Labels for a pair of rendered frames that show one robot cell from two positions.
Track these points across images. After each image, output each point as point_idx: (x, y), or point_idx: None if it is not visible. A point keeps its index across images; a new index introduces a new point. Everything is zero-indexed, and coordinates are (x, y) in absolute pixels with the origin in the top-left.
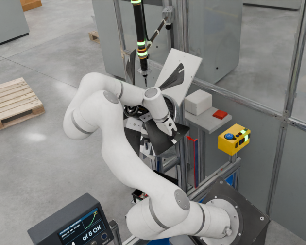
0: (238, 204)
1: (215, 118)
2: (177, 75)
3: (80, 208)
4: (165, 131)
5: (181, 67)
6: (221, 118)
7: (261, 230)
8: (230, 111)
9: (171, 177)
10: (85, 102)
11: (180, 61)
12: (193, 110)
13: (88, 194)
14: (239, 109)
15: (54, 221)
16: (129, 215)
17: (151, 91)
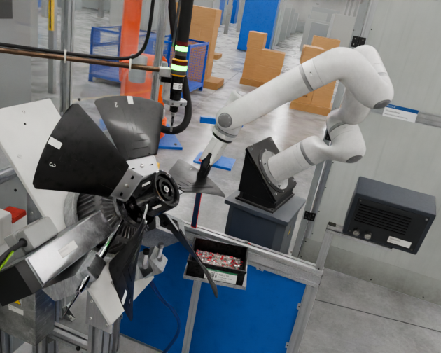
0: (264, 148)
1: (22, 220)
2: (138, 106)
3: (378, 185)
4: (220, 155)
5: (117, 99)
6: (25, 213)
7: (276, 145)
8: None
9: (194, 242)
10: (379, 57)
11: (28, 123)
12: (6, 232)
13: (358, 189)
14: (12, 190)
15: (407, 197)
16: (362, 143)
17: (243, 93)
